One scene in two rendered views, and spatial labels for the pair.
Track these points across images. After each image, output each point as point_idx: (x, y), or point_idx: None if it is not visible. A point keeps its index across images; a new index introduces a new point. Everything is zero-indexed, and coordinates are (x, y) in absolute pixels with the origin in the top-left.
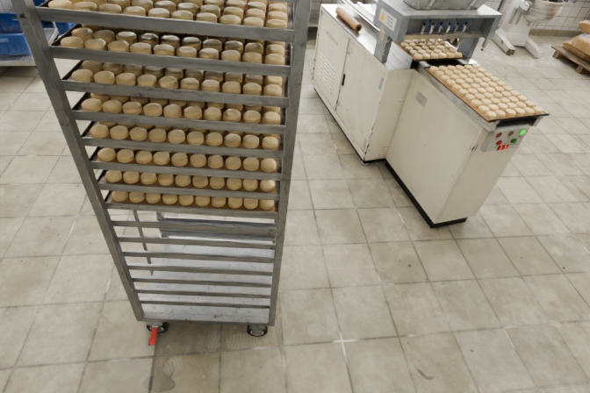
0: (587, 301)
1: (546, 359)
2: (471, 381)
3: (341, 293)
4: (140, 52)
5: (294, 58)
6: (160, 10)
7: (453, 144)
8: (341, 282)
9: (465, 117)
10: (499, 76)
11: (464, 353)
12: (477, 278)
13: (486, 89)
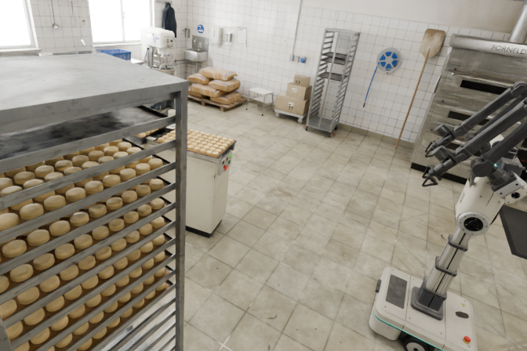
0: (295, 222)
1: (303, 260)
2: (290, 299)
3: (197, 319)
4: (66, 229)
5: (181, 177)
6: (74, 189)
7: (200, 179)
8: (190, 313)
9: (201, 161)
10: None
11: (277, 288)
12: (251, 247)
13: (199, 139)
